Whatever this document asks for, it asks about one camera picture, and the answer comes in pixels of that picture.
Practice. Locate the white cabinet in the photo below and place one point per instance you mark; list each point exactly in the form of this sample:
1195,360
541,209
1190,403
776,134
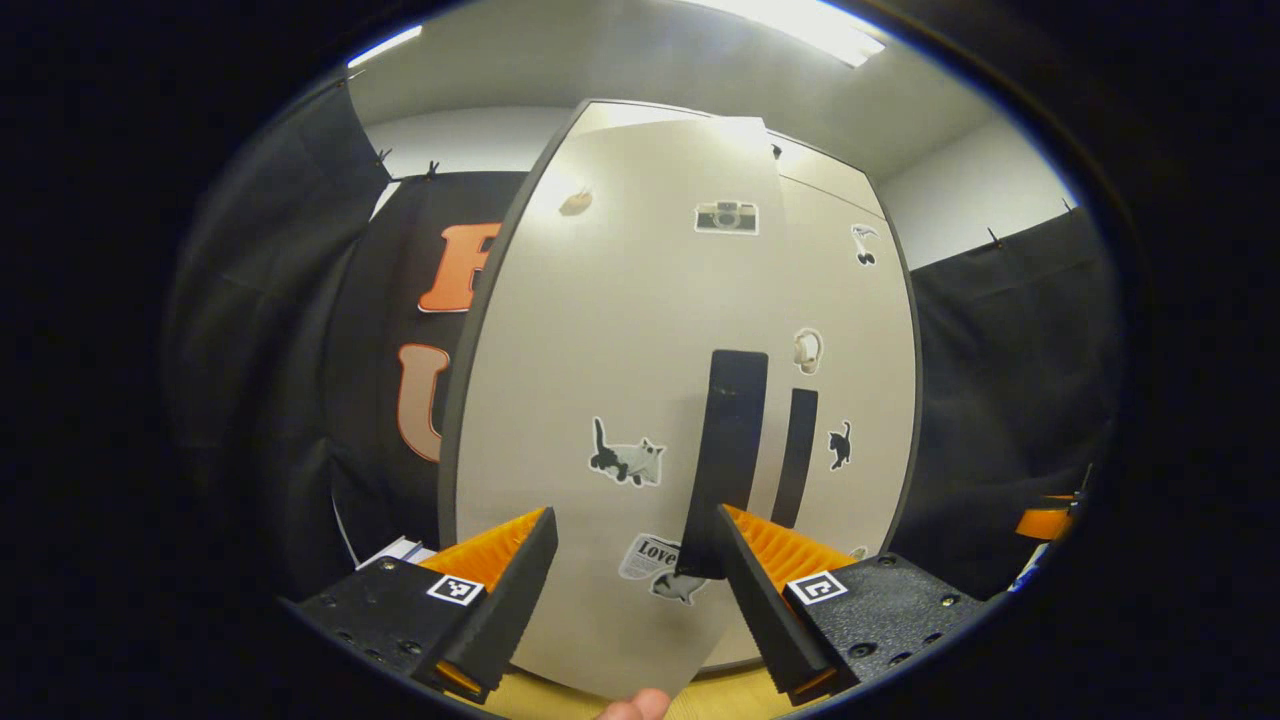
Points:
830,180

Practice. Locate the white blue object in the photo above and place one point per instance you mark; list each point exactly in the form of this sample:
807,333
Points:
1025,580

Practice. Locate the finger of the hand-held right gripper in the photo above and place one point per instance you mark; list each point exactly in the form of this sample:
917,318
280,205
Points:
1042,522

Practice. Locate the ceiling light panel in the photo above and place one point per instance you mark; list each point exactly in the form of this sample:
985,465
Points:
800,25
385,46

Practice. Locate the white cabinet door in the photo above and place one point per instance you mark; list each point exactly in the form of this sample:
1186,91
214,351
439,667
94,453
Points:
860,350
610,340

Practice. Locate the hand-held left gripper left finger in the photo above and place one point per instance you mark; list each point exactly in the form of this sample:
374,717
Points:
510,610

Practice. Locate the black backdrop cloth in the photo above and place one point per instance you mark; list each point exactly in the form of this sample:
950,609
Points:
270,350

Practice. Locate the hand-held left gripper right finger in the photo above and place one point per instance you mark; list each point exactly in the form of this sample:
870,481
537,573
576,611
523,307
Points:
765,610

